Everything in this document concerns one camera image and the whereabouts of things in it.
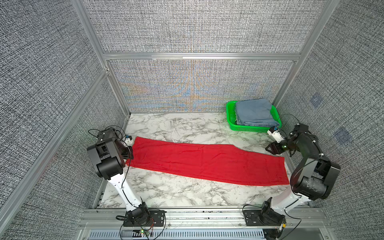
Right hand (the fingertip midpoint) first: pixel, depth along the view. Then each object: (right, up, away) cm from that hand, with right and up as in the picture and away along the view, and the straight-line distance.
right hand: (274, 142), depth 89 cm
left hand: (-89, -9, +5) cm, 90 cm away
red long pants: (-40, -12, +6) cm, 42 cm away
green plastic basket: (-19, +24, +27) cm, 41 cm away
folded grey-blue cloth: (-3, +20, +20) cm, 29 cm away
